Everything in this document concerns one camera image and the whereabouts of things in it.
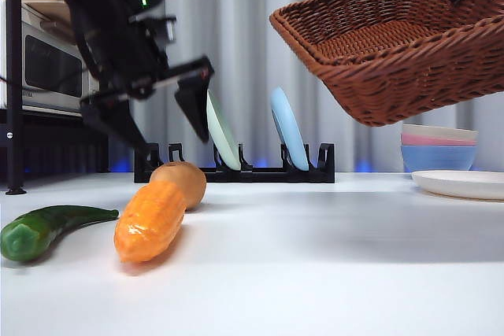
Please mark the green cucumber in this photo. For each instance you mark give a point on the green cucumber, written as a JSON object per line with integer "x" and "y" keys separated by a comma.
{"x": 47, "y": 226}

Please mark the pale green plate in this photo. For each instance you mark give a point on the pale green plate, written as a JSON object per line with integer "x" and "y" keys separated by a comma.
{"x": 224, "y": 135}

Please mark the orange corn cob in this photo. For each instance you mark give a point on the orange corn cob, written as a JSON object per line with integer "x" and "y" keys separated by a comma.
{"x": 151, "y": 222}

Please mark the black dish rack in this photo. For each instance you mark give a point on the black dish rack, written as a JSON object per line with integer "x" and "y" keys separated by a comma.
{"x": 236, "y": 176}

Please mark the black metal shelf frame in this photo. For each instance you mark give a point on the black metal shelf frame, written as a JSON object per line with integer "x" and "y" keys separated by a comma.
{"x": 13, "y": 96}

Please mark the grey pleated curtain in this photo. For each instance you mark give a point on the grey pleated curtain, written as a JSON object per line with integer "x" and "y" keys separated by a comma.
{"x": 236, "y": 17}

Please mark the blue bowl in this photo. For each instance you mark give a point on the blue bowl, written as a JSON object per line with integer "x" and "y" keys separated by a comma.
{"x": 437, "y": 159}

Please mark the light blue plate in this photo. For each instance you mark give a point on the light blue plate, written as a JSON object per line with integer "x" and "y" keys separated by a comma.
{"x": 289, "y": 127}

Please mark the cream microwave oven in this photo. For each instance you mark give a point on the cream microwave oven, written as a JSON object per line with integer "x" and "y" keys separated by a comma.
{"x": 47, "y": 68}

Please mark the wooden cutting board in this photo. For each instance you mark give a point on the wooden cutting board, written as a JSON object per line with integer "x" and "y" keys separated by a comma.
{"x": 49, "y": 13}

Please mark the tan potato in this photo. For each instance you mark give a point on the tan potato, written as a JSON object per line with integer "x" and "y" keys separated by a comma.
{"x": 193, "y": 184}

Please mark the pink bowl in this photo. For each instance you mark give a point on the pink bowl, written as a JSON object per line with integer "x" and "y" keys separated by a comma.
{"x": 433, "y": 141}

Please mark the brown wicker basket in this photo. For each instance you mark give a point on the brown wicker basket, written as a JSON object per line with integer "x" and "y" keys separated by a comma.
{"x": 393, "y": 60}

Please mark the white flat plate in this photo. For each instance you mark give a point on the white flat plate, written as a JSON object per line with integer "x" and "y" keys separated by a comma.
{"x": 460, "y": 184}

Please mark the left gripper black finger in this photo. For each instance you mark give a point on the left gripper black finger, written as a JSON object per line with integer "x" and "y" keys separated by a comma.
{"x": 195, "y": 108}
{"x": 118, "y": 119}

